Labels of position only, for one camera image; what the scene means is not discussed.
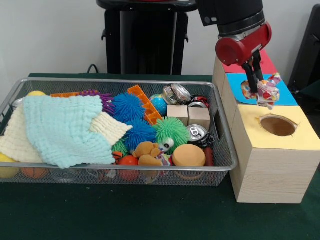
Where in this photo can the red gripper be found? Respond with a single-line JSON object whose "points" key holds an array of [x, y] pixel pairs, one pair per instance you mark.
{"points": [[235, 51]]}

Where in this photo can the colourful fabric knot toy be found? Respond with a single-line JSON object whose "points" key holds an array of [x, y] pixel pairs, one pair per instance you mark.
{"points": [[268, 93]]}

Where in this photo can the light blue waffle cloth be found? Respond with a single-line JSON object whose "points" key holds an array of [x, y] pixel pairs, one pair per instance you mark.
{"points": [[62, 130]]}

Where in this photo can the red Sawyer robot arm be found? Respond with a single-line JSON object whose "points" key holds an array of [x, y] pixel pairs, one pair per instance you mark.
{"points": [[230, 12]]}

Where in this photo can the wooden box with three holes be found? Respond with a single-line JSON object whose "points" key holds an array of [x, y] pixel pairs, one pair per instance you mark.
{"points": [[275, 175]]}

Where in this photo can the silver mesh bin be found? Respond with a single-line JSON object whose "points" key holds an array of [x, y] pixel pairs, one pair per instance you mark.
{"points": [[75, 81]]}

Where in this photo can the black upright panel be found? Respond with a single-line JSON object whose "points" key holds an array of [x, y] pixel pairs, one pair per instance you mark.
{"points": [[307, 50]]}

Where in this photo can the dark green side tablecloth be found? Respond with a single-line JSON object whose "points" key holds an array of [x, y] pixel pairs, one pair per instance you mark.
{"points": [[311, 88]]}

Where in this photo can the crushed silver can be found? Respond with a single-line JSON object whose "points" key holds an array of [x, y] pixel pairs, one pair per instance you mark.
{"points": [[176, 93]]}

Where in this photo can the green spiky ball with eye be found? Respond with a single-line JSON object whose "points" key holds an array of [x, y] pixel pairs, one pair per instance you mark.
{"points": [[171, 130]]}

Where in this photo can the orange sponge disc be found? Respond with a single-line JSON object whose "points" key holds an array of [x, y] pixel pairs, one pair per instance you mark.
{"points": [[188, 155]]}

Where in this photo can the orange plastic grid block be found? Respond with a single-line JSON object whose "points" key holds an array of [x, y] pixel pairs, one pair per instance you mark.
{"points": [[147, 105]]}

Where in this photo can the blue spiky ball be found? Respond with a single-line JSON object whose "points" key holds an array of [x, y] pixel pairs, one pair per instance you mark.
{"points": [[127, 105], [140, 132]]}

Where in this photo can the brown plush toy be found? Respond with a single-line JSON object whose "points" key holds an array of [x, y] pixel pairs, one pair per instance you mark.
{"points": [[147, 153]]}

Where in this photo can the cream waffle cloth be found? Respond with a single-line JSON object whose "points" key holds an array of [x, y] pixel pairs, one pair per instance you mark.
{"points": [[12, 140]]}

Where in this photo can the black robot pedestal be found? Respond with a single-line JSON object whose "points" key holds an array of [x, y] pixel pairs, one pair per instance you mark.
{"points": [[145, 45]]}

